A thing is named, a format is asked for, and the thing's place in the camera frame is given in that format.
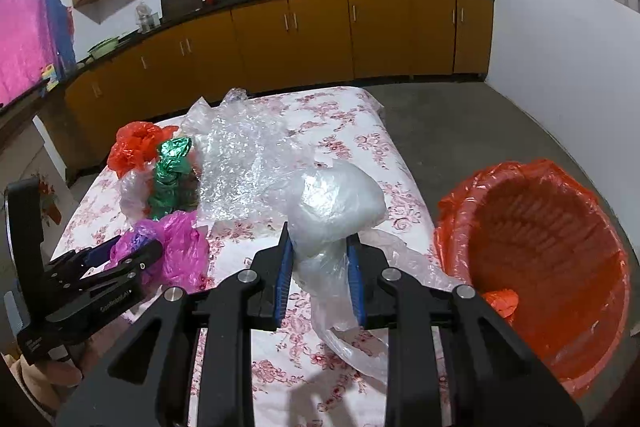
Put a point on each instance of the translucent white plastic bag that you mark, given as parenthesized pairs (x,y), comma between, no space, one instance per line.
(132,194)

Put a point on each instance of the small red plastic scrap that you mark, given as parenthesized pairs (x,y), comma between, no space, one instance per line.
(502,304)

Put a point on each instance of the wooden base cabinets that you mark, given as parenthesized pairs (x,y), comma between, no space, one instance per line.
(300,37)

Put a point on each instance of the colourful small packet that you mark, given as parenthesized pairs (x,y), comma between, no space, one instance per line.
(50,76)

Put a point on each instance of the glass jar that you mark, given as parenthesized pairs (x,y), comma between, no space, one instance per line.
(146,18)

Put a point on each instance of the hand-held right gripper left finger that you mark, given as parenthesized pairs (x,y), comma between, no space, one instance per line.
(284,272)

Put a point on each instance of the pink hanging cloth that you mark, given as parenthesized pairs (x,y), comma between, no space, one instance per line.
(30,32)

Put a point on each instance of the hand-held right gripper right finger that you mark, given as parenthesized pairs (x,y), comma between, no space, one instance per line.
(356,287)

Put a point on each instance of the white floral panel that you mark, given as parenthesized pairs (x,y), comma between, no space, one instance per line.
(50,202)

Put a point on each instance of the red plastic bag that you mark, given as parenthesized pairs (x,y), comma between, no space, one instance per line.
(132,147)

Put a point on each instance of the bubble wrap sheet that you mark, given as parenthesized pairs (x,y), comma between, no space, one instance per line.
(235,147)

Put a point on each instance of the dark cutting board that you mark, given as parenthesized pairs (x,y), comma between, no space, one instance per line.
(181,1)

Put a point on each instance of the person's left hand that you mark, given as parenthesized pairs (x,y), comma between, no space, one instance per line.
(50,379)

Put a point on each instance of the green plastic bag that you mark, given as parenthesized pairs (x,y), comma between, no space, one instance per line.
(167,177)

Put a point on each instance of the green pot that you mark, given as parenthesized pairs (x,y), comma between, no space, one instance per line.
(104,49)

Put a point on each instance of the purple plastic bag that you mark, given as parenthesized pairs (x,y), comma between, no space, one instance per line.
(131,241)

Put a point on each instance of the pink plastic bag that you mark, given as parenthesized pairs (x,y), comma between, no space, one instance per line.
(180,252)

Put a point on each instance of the clear plastic bag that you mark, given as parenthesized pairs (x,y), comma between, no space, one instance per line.
(335,202)

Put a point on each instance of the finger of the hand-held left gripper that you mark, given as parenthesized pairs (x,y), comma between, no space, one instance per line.
(135,262)
(95,257)

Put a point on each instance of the bin with red liner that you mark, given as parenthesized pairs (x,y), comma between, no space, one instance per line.
(540,247)

